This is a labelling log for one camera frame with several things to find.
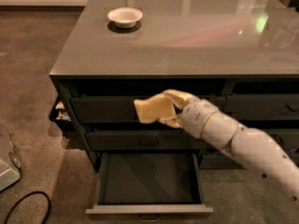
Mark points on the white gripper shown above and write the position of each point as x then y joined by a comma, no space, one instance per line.
195,117

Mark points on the yellow sponge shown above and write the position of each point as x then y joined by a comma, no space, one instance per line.
155,108

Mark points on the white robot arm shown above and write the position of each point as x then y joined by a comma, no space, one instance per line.
252,148

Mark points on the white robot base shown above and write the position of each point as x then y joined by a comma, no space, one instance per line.
10,164

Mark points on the middle left drawer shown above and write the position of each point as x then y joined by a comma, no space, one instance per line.
143,139

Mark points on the bottom right drawer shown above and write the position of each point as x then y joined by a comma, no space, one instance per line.
213,159

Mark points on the top right drawer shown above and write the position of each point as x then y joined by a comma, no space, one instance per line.
263,106

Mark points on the open bottom left drawer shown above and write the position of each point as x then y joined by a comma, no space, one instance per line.
149,187

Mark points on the dark grey drawer cabinet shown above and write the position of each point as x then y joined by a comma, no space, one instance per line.
211,48

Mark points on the top left drawer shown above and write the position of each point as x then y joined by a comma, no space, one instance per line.
105,109

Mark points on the middle right drawer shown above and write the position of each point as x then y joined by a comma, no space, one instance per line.
287,138

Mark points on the white paper bowl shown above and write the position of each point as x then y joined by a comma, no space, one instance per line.
125,17

